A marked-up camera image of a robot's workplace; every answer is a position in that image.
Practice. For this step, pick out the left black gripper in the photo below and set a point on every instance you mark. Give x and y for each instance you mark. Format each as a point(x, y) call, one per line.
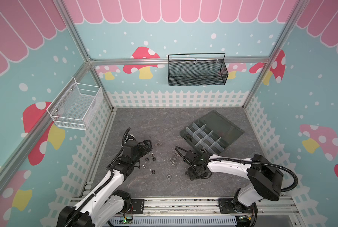
point(149, 147)

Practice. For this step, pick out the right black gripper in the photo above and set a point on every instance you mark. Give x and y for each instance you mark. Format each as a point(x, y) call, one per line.
point(191, 172)

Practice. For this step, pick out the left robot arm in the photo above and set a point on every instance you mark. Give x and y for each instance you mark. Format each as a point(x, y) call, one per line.
point(105, 200)

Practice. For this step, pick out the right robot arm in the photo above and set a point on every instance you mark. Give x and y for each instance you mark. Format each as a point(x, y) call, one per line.
point(267, 180)

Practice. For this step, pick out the clear compartment organizer box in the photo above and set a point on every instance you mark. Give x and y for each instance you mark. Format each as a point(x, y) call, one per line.
point(212, 133)

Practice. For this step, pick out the aluminium mounting rail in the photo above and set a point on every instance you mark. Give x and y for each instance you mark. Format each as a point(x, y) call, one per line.
point(207, 206)

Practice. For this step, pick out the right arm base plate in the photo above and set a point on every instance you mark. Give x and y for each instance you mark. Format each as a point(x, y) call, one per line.
point(227, 206)

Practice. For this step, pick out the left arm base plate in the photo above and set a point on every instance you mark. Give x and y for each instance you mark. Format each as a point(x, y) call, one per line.
point(133, 206)

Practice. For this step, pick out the grey slotted cable duct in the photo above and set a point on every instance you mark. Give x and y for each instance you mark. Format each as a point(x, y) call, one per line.
point(175, 221)

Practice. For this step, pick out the white wire mesh basket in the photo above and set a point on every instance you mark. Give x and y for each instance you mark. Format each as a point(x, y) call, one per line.
point(76, 105)

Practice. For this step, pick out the black wire mesh basket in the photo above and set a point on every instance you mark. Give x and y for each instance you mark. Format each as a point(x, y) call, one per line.
point(203, 69)

